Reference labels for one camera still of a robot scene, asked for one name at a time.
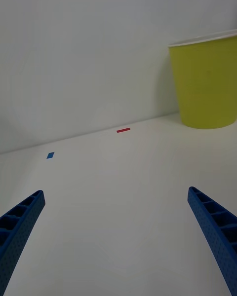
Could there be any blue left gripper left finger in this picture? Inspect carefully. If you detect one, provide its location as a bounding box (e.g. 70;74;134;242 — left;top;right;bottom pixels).
0;189;46;296

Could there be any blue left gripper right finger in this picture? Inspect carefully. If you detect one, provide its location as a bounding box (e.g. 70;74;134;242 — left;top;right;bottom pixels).
187;186;237;296

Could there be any yellow-green plastic bin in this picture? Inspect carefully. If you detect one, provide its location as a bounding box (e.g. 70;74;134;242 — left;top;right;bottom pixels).
168;29;237;130

